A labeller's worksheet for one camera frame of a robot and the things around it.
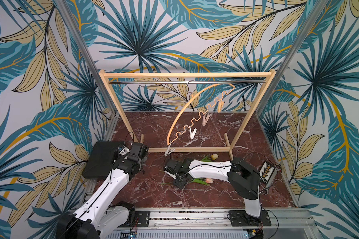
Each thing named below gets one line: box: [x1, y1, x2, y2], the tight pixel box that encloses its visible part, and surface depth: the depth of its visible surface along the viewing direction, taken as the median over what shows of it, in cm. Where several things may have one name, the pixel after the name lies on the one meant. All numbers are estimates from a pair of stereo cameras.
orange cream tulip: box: [200, 153, 219, 162], surface depth 97 cm
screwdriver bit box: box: [259, 160, 276, 185], surface depth 90 cm
